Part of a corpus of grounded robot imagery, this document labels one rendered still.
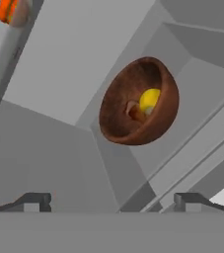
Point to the brown wooden bowl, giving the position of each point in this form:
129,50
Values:
116,112

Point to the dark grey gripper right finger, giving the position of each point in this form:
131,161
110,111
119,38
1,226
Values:
188,199

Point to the brown chicken drumstick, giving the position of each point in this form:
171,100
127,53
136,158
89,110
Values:
134,112

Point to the orange and tan food item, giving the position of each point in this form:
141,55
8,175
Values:
8,10

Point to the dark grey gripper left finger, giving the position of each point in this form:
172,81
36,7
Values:
34,199

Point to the yellow lemon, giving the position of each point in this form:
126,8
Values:
149,99

